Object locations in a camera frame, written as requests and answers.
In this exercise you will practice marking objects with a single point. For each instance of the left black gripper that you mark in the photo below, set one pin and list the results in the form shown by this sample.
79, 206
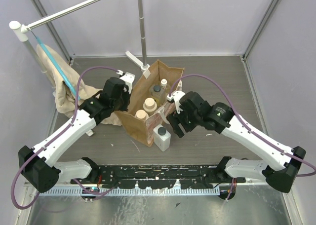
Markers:
121, 99

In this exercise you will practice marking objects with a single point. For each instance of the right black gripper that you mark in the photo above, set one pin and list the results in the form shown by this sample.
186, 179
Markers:
175, 118

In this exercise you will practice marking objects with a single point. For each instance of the beige bottle front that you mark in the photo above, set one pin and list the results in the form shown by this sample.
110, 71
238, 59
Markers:
141, 115

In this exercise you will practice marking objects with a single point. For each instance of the beige bottle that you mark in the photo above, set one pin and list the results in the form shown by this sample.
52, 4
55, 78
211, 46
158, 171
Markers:
141, 115
150, 106

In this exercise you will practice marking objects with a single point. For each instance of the brown canvas tote bag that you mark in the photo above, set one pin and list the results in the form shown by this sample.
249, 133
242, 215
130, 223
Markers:
143, 130

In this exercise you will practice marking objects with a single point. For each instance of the clear bottle dark cap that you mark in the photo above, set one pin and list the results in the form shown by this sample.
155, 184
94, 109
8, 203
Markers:
158, 93

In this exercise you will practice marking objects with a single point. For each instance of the clear bottle white cap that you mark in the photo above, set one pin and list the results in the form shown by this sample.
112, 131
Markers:
165, 85

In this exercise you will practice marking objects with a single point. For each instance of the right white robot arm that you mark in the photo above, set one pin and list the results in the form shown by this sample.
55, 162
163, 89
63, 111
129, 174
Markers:
278, 165

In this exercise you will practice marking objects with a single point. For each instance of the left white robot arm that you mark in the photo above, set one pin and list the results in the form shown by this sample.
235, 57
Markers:
91, 113

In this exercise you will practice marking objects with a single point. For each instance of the white square bottle dark cap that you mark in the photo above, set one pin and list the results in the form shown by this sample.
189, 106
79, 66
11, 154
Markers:
162, 138

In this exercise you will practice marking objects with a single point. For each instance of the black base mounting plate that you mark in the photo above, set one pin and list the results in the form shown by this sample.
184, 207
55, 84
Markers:
161, 176

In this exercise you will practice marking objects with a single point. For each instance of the teal hanger rod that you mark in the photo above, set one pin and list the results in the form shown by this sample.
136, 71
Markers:
56, 65

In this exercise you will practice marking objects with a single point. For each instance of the white metal clothes rack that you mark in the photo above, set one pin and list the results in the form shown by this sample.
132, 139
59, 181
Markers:
48, 68

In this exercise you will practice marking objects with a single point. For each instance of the aluminium front rail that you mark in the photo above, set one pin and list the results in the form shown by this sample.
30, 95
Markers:
47, 177

